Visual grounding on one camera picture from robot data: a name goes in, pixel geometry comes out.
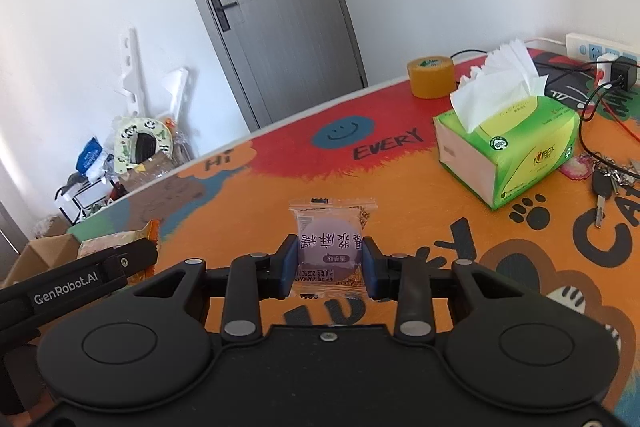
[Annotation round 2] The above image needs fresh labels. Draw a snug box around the red cable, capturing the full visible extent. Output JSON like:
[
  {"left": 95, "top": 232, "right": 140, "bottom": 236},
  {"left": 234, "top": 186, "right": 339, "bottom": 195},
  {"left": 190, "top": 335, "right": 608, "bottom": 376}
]
[{"left": 595, "top": 96, "right": 640, "bottom": 124}]

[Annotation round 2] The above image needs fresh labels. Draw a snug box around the black cable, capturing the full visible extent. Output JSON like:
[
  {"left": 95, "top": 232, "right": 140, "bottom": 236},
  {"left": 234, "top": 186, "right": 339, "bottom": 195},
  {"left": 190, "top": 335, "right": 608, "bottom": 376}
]
[{"left": 450, "top": 49, "right": 640, "bottom": 180}]

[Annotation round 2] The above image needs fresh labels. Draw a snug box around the panda print seat ring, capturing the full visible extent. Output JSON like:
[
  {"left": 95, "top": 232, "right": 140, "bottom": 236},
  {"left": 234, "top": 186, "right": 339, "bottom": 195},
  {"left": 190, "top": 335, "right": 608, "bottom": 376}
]
[{"left": 112, "top": 117, "right": 173, "bottom": 175}]

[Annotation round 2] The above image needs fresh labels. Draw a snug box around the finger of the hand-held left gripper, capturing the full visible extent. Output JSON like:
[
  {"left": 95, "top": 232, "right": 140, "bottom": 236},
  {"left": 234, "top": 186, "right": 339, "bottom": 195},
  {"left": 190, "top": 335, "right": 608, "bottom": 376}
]
[{"left": 100, "top": 238, "right": 159, "bottom": 289}]

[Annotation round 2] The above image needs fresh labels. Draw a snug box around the pink keychain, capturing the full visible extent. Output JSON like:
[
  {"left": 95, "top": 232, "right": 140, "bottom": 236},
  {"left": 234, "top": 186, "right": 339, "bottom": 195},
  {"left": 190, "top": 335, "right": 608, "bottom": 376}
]
[{"left": 559, "top": 154, "right": 594, "bottom": 182}]

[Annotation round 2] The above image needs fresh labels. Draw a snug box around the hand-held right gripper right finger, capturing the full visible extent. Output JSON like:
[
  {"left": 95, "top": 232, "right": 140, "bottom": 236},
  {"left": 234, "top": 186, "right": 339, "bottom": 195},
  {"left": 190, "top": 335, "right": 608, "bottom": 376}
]
[{"left": 362, "top": 237, "right": 521, "bottom": 340}]

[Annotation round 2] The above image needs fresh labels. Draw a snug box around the blue plastic bag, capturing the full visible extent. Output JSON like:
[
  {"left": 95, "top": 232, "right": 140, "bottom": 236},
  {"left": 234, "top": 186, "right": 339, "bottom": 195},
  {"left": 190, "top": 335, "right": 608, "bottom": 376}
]
[{"left": 76, "top": 137, "right": 103, "bottom": 172}]

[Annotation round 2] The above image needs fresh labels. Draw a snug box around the white power strip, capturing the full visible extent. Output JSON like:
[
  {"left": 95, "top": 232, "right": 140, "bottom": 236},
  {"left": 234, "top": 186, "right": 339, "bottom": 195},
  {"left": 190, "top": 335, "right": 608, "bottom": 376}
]
[{"left": 565, "top": 32, "right": 640, "bottom": 68}]

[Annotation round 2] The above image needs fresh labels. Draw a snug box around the tall white board with holes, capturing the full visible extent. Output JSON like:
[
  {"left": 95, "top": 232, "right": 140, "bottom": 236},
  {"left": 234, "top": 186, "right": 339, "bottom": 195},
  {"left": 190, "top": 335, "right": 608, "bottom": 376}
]
[{"left": 114, "top": 27, "right": 146, "bottom": 118}]

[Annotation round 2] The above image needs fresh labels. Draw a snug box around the black shoe rack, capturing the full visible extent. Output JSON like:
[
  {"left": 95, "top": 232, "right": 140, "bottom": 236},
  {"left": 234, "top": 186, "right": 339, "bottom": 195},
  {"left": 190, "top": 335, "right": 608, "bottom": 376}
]
[{"left": 54, "top": 172, "right": 118, "bottom": 225}]

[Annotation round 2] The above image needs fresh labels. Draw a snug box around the black flat pouch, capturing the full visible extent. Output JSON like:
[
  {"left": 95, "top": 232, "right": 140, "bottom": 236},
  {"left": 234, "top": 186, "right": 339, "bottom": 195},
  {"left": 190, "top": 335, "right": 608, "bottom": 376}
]
[{"left": 532, "top": 59, "right": 640, "bottom": 110}]

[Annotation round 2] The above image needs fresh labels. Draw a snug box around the printed brown cardboard box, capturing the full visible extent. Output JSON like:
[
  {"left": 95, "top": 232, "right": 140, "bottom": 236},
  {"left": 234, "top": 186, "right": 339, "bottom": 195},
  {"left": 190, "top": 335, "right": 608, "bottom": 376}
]
[{"left": 117, "top": 157, "right": 177, "bottom": 198}]

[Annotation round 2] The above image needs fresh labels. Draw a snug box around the black door handle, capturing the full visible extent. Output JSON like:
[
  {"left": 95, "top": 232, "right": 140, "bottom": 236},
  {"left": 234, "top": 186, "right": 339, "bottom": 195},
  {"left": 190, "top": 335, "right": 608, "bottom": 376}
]
[{"left": 210, "top": 0, "right": 240, "bottom": 32}]

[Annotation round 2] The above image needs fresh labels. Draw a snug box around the short white board with holes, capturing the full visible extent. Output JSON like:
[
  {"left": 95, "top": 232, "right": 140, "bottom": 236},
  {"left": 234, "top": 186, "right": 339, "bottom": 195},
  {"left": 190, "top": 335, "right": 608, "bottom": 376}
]
[{"left": 162, "top": 67, "right": 191, "bottom": 124}]

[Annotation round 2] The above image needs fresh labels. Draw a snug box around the grey door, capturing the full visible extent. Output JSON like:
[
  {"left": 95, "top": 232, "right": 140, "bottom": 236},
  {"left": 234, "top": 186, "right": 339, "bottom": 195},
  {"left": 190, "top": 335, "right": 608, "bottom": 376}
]
[{"left": 165, "top": 0, "right": 368, "bottom": 135}]

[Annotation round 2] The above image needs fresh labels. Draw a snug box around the white and red plug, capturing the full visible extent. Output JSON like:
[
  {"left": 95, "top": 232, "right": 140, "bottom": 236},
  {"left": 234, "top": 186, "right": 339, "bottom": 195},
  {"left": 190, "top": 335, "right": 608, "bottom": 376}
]
[{"left": 595, "top": 52, "right": 619, "bottom": 81}]

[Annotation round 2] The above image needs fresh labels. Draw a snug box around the white plastic bag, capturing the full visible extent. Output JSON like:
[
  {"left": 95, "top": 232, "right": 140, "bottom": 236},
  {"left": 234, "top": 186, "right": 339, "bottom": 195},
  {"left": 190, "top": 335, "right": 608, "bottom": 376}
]
[{"left": 34, "top": 215, "right": 64, "bottom": 239}]

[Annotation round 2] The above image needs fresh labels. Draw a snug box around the yellow tape roll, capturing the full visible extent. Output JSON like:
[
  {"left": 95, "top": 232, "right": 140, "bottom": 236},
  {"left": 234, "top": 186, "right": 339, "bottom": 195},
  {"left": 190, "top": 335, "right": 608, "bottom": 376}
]
[{"left": 406, "top": 55, "right": 457, "bottom": 99}]

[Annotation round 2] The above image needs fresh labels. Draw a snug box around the colourful cartoon table mat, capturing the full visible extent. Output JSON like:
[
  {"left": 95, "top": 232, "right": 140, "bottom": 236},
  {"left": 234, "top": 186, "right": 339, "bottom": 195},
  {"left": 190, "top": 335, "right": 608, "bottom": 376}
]
[{"left": 0, "top": 47, "right": 640, "bottom": 427}]

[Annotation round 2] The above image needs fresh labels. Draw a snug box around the bunch of keys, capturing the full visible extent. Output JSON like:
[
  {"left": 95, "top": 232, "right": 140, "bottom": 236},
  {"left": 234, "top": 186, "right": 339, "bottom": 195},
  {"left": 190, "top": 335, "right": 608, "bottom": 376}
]
[{"left": 590, "top": 157, "right": 640, "bottom": 229}]

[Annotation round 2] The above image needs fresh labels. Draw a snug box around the green tissue box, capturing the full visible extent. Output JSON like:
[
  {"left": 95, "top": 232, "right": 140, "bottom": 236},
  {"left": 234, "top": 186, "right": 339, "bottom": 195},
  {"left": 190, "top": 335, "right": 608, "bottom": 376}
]
[{"left": 432, "top": 38, "right": 581, "bottom": 210}]

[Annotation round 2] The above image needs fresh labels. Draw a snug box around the purple snack packet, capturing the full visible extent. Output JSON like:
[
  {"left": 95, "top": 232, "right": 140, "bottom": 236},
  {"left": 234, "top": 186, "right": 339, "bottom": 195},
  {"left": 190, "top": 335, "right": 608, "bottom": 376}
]
[{"left": 289, "top": 196, "right": 378, "bottom": 300}]

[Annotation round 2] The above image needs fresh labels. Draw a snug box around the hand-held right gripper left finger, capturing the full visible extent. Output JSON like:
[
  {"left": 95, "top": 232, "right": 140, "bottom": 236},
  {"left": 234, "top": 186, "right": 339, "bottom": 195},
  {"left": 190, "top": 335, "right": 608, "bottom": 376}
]
[{"left": 132, "top": 234, "right": 300, "bottom": 340}]

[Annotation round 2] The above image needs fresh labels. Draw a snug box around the orange snack packet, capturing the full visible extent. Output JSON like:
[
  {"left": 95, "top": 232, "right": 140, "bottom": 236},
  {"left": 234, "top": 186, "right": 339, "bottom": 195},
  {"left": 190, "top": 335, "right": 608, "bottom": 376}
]
[{"left": 77, "top": 219, "right": 161, "bottom": 259}]

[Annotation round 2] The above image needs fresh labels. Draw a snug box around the black charger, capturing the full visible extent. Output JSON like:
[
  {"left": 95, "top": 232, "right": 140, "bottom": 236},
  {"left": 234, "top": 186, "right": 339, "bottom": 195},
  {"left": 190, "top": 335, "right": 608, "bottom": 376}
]
[{"left": 612, "top": 59, "right": 640, "bottom": 90}]

